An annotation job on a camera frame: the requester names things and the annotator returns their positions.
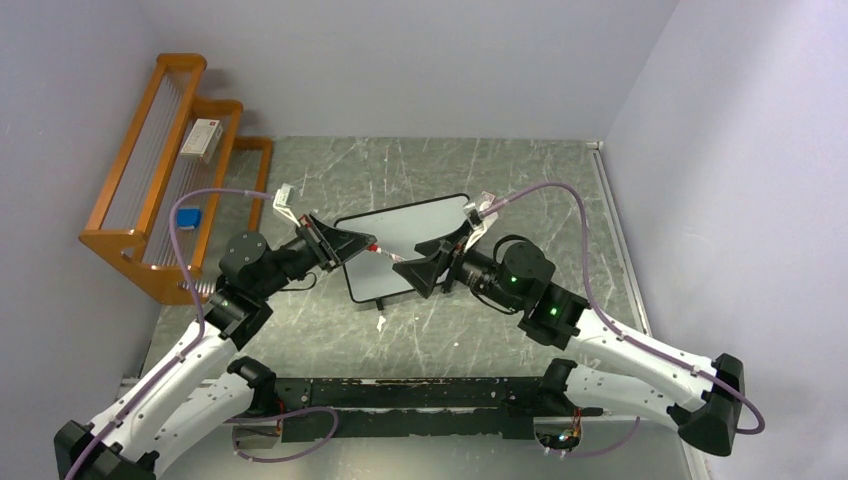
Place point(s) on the orange wooden tiered rack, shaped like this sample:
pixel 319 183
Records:
pixel 128 227

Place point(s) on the small red white box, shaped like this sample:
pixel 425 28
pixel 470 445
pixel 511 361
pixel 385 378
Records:
pixel 487 197

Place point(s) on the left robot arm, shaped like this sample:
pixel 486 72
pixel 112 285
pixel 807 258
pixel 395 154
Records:
pixel 202 382

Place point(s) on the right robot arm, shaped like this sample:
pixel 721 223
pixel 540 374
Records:
pixel 609 365

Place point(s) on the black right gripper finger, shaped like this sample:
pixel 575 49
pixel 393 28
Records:
pixel 451 245
pixel 423 274

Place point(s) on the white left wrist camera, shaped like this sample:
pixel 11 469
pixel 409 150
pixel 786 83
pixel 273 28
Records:
pixel 282 203

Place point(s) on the black framed whiteboard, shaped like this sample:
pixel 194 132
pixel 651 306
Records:
pixel 369 276

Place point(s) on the blue eraser on rack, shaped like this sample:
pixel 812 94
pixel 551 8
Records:
pixel 188 218

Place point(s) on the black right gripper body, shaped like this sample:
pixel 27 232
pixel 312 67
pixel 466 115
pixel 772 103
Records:
pixel 454 257

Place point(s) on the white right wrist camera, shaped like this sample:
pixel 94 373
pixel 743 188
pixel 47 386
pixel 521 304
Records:
pixel 479 221

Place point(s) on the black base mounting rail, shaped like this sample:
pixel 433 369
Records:
pixel 506 407

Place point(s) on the white marker pen body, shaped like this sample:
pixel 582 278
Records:
pixel 393 256

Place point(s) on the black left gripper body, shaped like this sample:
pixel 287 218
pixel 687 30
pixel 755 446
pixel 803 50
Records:
pixel 315 244

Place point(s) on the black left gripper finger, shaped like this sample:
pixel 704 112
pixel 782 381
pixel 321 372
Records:
pixel 342 253
pixel 334 241

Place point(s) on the aluminium frame rail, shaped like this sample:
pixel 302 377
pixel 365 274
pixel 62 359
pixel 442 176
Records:
pixel 206 381

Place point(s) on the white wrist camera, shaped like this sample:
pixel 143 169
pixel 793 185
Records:
pixel 282 203
pixel 479 221

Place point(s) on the white red box on rack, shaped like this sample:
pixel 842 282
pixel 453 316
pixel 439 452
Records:
pixel 202 140

